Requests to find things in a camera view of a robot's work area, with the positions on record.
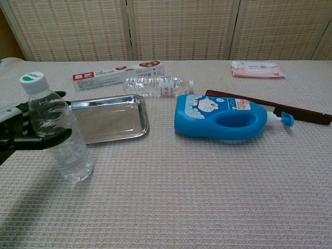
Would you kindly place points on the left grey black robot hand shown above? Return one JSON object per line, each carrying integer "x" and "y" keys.
{"x": 28, "y": 142}

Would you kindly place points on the green-capped transparent plastic bottle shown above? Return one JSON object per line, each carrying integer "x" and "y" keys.
{"x": 71, "y": 155}

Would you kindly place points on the rectangular stainless steel tray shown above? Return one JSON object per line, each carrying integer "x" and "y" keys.
{"x": 111, "y": 122}

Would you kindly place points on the clear water bottle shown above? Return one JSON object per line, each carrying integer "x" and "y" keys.
{"x": 155, "y": 86}

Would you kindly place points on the blue detergent pump bottle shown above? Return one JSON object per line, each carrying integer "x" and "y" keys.
{"x": 197, "y": 122}

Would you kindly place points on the red white cling film box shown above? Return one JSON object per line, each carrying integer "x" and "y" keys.
{"x": 103, "y": 77}

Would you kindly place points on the beige woven tablecloth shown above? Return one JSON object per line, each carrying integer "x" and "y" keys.
{"x": 181, "y": 194}

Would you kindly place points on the bamboo folding screen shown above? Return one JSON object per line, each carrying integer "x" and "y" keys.
{"x": 181, "y": 28}

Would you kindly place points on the pink wet wipes pack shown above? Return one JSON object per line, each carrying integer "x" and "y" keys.
{"x": 256, "y": 70}

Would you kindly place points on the dark red folded fan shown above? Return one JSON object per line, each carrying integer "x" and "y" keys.
{"x": 298, "y": 112}

